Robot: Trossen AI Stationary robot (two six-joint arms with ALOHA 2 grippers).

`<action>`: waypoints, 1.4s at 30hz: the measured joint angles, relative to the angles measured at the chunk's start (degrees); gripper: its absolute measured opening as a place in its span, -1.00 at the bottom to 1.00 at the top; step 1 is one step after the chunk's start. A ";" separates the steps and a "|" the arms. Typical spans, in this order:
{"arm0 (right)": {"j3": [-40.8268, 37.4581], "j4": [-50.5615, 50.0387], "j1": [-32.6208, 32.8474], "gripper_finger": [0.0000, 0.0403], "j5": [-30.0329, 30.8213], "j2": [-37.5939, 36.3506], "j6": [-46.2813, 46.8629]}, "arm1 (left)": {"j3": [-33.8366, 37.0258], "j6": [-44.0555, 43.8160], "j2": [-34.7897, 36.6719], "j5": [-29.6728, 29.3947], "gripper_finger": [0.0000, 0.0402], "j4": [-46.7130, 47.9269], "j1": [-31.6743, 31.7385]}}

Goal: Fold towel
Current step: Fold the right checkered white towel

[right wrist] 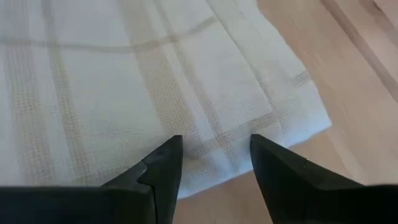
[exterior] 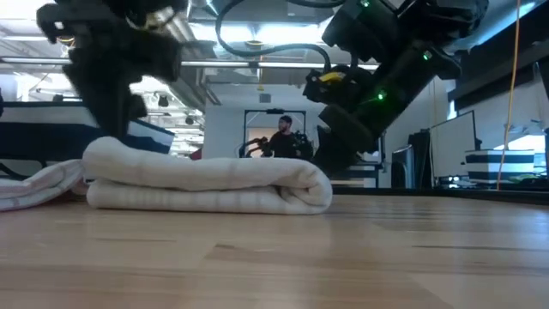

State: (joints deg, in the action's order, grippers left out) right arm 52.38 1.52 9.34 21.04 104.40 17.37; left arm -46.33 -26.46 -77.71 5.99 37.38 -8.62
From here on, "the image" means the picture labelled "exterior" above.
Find black metal rig frame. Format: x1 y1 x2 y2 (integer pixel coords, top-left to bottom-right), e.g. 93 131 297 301
243 108 308 159

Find black office chair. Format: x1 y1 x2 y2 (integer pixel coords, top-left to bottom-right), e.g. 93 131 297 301
390 144 417 190

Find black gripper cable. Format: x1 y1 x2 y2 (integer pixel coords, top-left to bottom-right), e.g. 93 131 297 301
214 0 348 74

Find black aluminium table frame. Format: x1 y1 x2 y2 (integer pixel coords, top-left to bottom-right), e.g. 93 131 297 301
332 175 549 206

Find person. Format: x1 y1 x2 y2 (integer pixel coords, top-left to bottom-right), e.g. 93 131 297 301
262 114 304 160

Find navy white striped fabric basket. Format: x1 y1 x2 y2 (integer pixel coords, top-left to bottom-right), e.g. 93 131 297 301
464 148 537 185
0 100 176 178

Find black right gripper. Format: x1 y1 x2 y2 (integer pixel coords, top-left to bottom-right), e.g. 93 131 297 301
312 103 379 178

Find white red-checked towel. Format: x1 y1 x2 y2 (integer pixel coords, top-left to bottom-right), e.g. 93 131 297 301
0 159 86 213

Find grey monitor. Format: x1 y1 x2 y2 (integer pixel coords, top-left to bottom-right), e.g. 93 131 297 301
427 109 482 180

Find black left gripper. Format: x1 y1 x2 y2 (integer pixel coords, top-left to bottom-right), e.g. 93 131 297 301
62 23 184 139

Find ceiling device with yellow cable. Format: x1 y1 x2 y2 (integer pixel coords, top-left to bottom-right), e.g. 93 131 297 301
55 33 76 56

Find white ribbed towel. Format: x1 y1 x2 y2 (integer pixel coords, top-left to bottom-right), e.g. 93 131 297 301
81 136 334 216

